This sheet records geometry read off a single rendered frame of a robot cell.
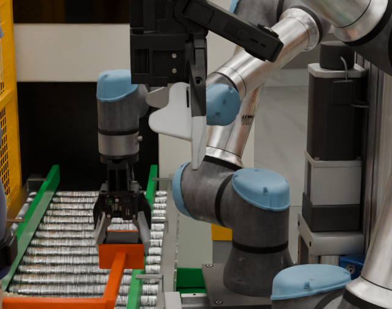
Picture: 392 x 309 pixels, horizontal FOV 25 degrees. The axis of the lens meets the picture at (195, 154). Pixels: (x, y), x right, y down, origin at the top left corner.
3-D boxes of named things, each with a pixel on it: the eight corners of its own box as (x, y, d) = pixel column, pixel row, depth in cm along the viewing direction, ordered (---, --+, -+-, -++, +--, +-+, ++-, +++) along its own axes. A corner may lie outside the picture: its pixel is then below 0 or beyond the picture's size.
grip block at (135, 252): (104, 252, 179) (103, 229, 178) (147, 253, 179) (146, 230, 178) (99, 269, 171) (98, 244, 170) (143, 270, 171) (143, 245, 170)
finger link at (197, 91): (187, 128, 95) (184, 55, 98) (203, 127, 95) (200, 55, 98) (189, 110, 90) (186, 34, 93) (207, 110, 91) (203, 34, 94)
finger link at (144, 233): (143, 265, 169) (124, 222, 167) (145, 253, 175) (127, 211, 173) (158, 260, 169) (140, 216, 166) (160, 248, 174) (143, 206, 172)
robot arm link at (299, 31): (359, 29, 190) (222, 145, 160) (316, 26, 197) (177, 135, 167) (352, -22, 184) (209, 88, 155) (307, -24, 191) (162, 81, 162)
